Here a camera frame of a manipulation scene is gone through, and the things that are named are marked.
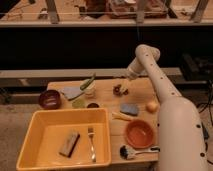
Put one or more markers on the silver metal fork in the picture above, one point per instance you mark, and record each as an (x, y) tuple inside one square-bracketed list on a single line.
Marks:
[(91, 136)]

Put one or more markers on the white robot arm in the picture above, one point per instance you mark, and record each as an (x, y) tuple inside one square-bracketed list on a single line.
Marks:
[(180, 135)]

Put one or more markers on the orange bowl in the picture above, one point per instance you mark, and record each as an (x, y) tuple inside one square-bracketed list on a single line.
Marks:
[(139, 134)]

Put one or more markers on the purple bowl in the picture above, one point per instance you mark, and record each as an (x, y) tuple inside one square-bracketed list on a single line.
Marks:
[(49, 99)]

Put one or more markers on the brown pine cone toy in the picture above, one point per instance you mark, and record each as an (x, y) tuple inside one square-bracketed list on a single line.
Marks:
[(120, 90)]

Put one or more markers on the white cup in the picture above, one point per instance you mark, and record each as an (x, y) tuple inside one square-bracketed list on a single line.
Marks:
[(89, 92)]

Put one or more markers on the dark small round dish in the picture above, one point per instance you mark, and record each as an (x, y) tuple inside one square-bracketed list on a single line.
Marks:
[(93, 105)]

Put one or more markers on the yellow banana piece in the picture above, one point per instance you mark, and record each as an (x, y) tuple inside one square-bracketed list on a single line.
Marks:
[(121, 116)]

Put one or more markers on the blue sponge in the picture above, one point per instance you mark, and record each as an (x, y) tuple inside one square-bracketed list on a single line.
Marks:
[(130, 109)]

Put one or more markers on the wooden tray board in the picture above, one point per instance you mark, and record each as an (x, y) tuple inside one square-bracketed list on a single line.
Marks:
[(140, 92)]

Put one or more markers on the green round lid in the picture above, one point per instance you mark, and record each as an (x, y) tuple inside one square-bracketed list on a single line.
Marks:
[(78, 103)]

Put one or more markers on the grey blue cloth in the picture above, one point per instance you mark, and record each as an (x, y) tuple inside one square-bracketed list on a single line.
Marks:
[(71, 93)]

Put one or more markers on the brown scrubbing block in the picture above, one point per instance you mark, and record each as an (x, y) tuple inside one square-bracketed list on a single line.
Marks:
[(69, 144)]

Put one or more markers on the yellow plastic tub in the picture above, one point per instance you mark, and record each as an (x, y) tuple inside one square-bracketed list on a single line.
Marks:
[(47, 131)]

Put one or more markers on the black bristle brush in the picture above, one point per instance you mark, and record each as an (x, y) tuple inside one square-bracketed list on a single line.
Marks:
[(128, 153)]

